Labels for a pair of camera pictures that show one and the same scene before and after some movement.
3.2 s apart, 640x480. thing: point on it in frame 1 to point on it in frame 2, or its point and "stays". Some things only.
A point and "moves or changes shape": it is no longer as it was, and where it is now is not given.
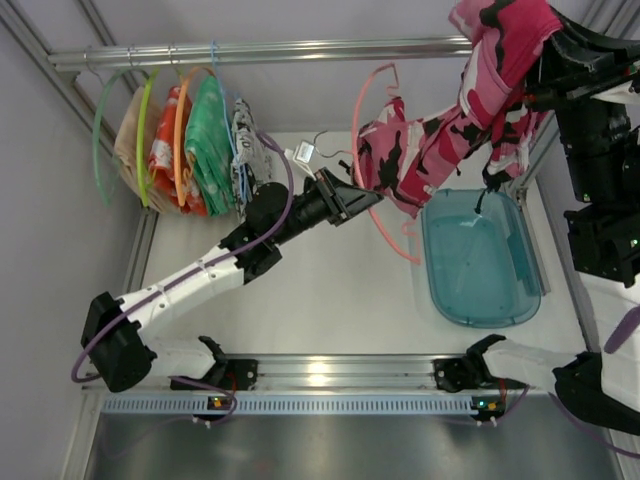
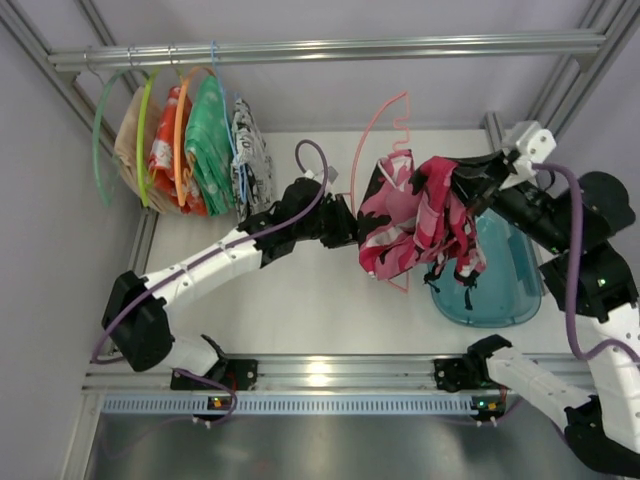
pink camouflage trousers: x=407 y=160 to x=414 y=217
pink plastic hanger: x=416 y=259 moves or changes shape
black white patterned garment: x=251 y=159 stays
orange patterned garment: x=161 y=164 stays
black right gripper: x=552 y=57 to x=480 y=176
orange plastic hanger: x=177 y=124 stays
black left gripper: x=331 y=198 to x=338 y=220
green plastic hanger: x=107 y=200 stays
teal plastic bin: x=479 y=266 stays
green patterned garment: x=209 y=145 stays
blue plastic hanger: x=241 y=167 stays
